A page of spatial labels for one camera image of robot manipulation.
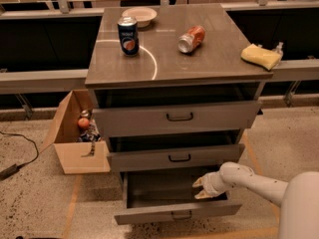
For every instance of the grey top drawer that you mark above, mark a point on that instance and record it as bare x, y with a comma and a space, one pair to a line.
138, 121

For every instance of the red apple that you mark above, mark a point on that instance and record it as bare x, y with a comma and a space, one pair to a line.
83, 123

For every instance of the orange soda can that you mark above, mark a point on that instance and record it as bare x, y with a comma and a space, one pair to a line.
190, 40

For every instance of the grey drawer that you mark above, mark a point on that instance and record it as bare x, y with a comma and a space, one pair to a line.
174, 157
167, 195
138, 121

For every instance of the white bowl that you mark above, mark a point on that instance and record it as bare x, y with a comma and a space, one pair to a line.
143, 15

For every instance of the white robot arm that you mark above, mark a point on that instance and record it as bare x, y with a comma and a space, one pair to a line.
297, 199

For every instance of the blue soda can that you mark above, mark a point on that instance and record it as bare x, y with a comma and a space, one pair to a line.
128, 35

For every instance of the clear spray bottle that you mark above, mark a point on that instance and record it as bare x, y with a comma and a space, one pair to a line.
279, 49

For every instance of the grey bottom drawer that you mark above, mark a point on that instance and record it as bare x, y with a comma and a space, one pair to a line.
167, 195

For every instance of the grey drawer cabinet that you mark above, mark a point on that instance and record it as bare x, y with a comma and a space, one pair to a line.
161, 75

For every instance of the yellow sponge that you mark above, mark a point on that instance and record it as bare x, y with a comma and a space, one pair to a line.
259, 56

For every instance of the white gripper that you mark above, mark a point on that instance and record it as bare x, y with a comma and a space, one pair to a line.
211, 184

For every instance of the cardboard box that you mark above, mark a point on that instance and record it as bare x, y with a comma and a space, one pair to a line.
75, 157

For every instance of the grey middle drawer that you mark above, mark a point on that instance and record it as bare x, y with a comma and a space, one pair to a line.
174, 157

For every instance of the crumpled blue snack bag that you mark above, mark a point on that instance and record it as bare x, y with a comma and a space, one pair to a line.
91, 134

